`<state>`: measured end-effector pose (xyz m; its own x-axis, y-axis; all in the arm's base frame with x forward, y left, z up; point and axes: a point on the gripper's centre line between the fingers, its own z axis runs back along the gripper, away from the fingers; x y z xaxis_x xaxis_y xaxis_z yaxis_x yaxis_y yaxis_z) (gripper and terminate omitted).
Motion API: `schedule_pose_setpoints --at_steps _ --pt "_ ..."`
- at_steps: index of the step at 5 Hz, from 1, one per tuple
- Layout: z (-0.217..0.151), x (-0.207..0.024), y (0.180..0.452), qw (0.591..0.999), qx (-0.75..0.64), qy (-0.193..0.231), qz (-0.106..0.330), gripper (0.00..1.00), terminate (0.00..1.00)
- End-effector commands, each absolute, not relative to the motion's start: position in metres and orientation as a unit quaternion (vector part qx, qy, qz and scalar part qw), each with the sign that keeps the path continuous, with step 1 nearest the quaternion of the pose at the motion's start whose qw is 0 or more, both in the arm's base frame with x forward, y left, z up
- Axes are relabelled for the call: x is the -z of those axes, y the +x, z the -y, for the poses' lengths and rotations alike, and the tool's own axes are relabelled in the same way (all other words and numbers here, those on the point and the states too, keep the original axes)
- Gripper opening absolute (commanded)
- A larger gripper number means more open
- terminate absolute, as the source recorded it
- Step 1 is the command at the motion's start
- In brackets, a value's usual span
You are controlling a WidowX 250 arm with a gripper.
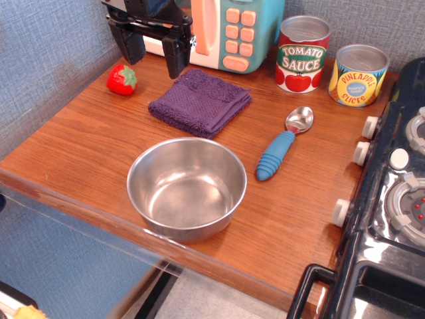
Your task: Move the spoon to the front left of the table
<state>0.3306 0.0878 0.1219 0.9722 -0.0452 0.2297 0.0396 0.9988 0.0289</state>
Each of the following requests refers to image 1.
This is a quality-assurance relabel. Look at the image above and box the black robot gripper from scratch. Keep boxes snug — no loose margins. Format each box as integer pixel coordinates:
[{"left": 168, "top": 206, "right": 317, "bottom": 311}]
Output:
[{"left": 102, "top": 1, "right": 193, "bottom": 79}]

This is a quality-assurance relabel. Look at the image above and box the blue handled metal spoon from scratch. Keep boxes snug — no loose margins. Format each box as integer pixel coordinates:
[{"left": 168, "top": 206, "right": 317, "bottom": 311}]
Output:
[{"left": 256, "top": 106, "right": 314, "bottom": 181}]

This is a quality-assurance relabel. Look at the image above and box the purple folded towel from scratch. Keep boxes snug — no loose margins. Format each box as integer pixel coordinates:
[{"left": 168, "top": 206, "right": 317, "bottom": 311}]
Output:
[{"left": 148, "top": 69, "right": 252, "bottom": 140}]

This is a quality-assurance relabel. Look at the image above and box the stainless steel pot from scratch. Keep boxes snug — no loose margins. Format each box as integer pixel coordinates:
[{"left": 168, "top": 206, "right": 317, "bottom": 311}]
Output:
[{"left": 126, "top": 137, "right": 248, "bottom": 243}]

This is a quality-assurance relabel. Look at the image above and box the red toy strawberry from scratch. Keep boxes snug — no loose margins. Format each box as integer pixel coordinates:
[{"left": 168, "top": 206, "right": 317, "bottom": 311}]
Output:
[{"left": 106, "top": 64, "right": 138, "bottom": 96}]

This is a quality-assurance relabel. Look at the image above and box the toy microwave teal and peach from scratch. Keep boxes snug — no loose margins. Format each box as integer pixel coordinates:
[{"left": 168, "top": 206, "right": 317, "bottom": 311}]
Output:
[{"left": 142, "top": 0, "right": 286, "bottom": 74}]

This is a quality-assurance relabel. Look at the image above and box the tomato sauce can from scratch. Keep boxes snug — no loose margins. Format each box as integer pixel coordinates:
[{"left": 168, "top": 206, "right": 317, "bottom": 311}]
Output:
[{"left": 275, "top": 15, "right": 331, "bottom": 94}]

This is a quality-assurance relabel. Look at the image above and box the pineapple slices can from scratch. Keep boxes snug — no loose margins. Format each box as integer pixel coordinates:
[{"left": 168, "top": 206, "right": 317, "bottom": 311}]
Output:
[{"left": 328, "top": 44, "right": 390, "bottom": 108}]

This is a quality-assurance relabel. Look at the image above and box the white stove knob upper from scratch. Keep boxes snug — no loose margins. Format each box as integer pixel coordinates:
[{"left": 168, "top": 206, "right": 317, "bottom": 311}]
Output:
[{"left": 362, "top": 116, "right": 379, "bottom": 140}]

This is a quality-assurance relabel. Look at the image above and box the white stove knob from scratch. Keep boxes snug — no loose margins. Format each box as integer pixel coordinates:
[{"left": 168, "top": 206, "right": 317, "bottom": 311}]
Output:
[
  {"left": 352, "top": 142, "right": 370, "bottom": 166},
  {"left": 331, "top": 199, "right": 351, "bottom": 227},
  {"left": 362, "top": 116, "right": 379, "bottom": 140}
]

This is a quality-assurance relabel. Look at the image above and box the white stove knob middle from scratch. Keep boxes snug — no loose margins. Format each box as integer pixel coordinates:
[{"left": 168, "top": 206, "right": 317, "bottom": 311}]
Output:
[{"left": 352, "top": 142, "right": 370, "bottom": 166}]

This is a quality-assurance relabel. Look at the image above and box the white stove knob lower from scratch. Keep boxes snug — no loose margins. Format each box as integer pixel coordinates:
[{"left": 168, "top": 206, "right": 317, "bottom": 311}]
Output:
[{"left": 331, "top": 199, "right": 351, "bottom": 227}]

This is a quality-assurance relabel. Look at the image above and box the yellow object bottom left corner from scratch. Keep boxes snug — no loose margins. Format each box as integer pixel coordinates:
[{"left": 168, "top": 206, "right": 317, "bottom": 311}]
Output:
[{"left": 13, "top": 305, "right": 47, "bottom": 319}]

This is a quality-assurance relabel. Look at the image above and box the black toy stove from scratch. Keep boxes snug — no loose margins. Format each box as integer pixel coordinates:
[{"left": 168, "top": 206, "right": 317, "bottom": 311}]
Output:
[{"left": 315, "top": 58, "right": 424, "bottom": 318}]

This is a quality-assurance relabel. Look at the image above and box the black oven door handle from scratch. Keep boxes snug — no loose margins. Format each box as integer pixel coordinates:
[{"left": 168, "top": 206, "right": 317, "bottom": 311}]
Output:
[{"left": 287, "top": 264, "right": 337, "bottom": 318}]

